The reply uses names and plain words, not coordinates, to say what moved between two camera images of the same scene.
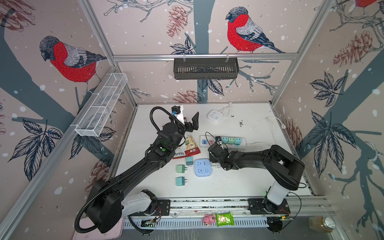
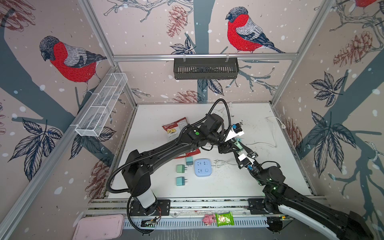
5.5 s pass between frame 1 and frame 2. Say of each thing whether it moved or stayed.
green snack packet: stayed
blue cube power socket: stayed
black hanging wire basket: stayed
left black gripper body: moved
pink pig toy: stayed
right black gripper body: moved
